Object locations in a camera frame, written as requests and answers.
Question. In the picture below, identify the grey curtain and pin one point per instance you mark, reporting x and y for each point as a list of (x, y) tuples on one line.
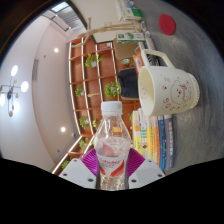
[(73, 18)]

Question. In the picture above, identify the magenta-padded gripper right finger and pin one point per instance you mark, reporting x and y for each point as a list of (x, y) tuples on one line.
[(146, 173)]

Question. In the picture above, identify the flat round red coaster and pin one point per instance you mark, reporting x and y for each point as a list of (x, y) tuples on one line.
[(167, 24)]

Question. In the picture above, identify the stack of black books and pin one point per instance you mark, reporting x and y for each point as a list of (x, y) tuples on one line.
[(148, 56)]

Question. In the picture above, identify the wooden shelf unit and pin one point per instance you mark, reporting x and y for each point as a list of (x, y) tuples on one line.
[(93, 90)]

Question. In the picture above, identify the cream mug with red print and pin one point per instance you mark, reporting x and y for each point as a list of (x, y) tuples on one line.
[(173, 90)]

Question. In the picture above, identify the window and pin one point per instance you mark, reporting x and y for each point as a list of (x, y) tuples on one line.
[(60, 6)]

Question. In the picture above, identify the small green and white box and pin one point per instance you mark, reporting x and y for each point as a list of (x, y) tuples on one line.
[(131, 14)]

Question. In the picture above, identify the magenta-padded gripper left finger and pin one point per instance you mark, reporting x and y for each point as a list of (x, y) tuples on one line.
[(78, 173)]

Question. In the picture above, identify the clear plastic water bottle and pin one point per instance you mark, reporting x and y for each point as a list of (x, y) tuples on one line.
[(112, 156)]

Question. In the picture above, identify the wooden artist mannequin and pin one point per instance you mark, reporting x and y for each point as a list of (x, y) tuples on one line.
[(106, 29)]

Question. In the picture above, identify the tall green and white carton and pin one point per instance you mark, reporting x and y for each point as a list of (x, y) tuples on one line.
[(130, 37)]

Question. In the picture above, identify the white partition with dark rim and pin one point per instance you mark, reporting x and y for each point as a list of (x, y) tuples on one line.
[(100, 13)]

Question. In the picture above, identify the recessed ceiling spotlight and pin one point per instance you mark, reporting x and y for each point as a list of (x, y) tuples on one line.
[(56, 50), (63, 129)]

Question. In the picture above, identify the branched ceiling lamp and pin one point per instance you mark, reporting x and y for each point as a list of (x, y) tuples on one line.
[(11, 90)]

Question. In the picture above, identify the ceiling air vent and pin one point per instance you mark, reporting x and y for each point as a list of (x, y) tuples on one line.
[(35, 69)]

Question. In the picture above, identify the stack of colourful books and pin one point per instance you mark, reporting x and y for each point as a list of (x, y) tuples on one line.
[(156, 140)]

